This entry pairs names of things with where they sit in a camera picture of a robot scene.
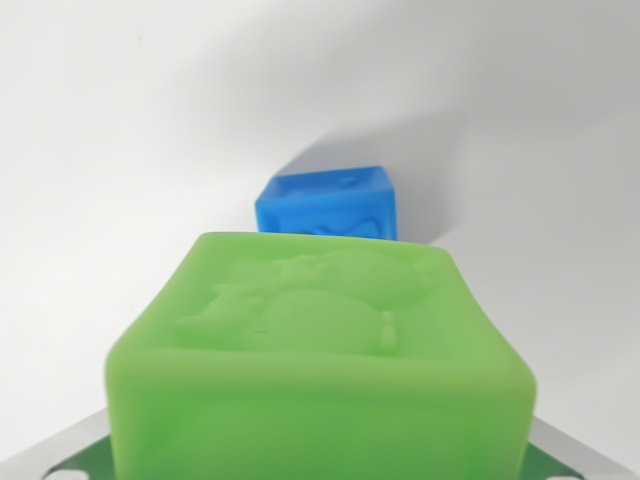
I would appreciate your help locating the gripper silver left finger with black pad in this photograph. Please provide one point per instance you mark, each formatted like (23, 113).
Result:
(60, 450)

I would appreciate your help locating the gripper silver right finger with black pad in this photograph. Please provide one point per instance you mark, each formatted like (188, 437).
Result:
(570, 452)

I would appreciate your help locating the green embossed cube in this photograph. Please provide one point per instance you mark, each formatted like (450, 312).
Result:
(320, 360)

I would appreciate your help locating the blue embossed cube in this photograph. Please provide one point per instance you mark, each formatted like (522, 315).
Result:
(325, 207)

